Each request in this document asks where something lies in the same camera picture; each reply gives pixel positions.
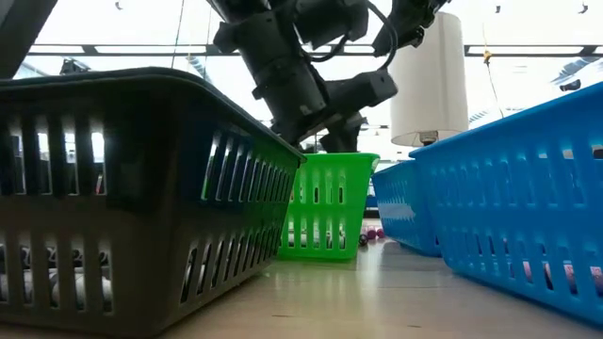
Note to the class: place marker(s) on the grey paper-wrapped crayon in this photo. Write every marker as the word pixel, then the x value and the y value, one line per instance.
pixel 24 287
pixel 328 237
pixel 53 292
pixel 302 237

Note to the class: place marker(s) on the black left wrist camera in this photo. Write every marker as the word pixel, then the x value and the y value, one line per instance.
pixel 363 89

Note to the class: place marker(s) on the black plastic slotted basket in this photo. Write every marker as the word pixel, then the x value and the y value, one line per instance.
pixel 141 141

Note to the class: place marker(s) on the green plastic slotted basket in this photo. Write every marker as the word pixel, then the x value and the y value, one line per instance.
pixel 330 162

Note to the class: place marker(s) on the dark ceiling object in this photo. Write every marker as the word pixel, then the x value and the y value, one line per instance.
pixel 570 85

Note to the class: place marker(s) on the blue plastic slotted basket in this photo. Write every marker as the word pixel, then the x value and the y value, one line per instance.
pixel 391 181
pixel 518 134

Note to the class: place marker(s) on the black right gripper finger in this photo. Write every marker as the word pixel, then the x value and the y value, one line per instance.
pixel 398 37

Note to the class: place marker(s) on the black ceiling fixture cluster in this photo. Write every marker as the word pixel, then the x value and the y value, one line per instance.
pixel 70 68

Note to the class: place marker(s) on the table lamp white shade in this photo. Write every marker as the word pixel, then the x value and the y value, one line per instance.
pixel 433 94

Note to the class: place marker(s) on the black overhead beam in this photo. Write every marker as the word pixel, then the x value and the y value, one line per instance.
pixel 118 49

